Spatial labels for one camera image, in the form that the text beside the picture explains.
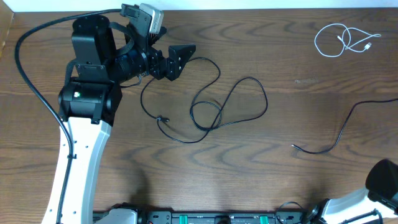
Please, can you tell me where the left camera cable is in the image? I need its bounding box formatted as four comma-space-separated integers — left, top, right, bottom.
14, 8, 125, 224

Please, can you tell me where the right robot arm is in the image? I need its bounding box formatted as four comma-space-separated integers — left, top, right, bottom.
320, 159, 397, 223

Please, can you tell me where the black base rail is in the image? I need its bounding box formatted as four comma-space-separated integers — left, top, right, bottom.
93, 203, 326, 224

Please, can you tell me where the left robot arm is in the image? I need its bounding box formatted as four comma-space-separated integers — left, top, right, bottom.
43, 4, 196, 223

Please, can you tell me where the black usb cable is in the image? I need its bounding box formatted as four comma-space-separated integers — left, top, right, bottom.
139, 57, 269, 144

